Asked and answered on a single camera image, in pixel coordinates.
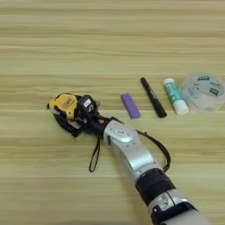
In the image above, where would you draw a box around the small black box white label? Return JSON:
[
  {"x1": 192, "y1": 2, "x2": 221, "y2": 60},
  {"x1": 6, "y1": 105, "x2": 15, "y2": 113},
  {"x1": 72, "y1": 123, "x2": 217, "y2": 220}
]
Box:
[{"x1": 76, "y1": 94, "x2": 98, "y2": 114}]

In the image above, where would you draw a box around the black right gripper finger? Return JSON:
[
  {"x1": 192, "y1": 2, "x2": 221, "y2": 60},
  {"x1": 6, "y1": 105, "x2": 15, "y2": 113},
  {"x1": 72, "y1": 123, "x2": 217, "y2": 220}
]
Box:
[
  {"x1": 73, "y1": 93, "x2": 86, "y2": 103},
  {"x1": 52, "y1": 112, "x2": 84, "y2": 139}
]

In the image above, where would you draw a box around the green white glue stick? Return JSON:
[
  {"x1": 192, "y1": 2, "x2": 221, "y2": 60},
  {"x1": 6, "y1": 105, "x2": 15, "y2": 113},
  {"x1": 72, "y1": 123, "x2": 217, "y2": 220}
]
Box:
[{"x1": 162, "y1": 77, "x2": 190, "y2": 116}]

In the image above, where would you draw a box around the yellow black tape measure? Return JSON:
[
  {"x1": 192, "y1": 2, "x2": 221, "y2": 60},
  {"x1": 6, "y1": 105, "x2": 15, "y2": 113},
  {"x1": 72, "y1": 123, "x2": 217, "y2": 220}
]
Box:
[{"x1": 46, "y1": 92, "x2": 102, "y2": 173}]

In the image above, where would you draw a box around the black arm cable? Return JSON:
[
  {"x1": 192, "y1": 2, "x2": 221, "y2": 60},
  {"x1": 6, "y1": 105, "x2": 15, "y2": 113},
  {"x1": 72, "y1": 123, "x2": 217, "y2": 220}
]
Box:
[{"x1": 135, "y1": 129, "x2": 172, "y2": 173}]

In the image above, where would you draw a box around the purple eraser block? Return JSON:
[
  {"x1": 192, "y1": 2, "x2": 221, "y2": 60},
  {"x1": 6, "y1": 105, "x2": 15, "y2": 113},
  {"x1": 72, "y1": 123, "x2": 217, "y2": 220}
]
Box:
[{"x1": 120, "y1": 92, "x2": 142, "y2": 120}]

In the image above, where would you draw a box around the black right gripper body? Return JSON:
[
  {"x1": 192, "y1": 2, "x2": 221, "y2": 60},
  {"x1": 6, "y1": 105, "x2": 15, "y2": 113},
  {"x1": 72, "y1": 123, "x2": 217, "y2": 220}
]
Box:
[{"x1": 75, "y1": 108, "x2": 116, "y2": 138}]

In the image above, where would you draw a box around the black marker pen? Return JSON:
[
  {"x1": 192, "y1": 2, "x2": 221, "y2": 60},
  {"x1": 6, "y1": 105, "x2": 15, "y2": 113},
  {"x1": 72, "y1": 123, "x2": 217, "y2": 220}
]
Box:
[{"x1": 139, "y1": 76, "x2": 168, "y2": 119}]

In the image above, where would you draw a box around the clear adhesive tape roll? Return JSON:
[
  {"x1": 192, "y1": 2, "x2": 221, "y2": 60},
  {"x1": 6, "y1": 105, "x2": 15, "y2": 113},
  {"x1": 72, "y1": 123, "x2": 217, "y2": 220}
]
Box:
[{"x1": 181, "y1": 70, "x2": 225, "y2": 113}]

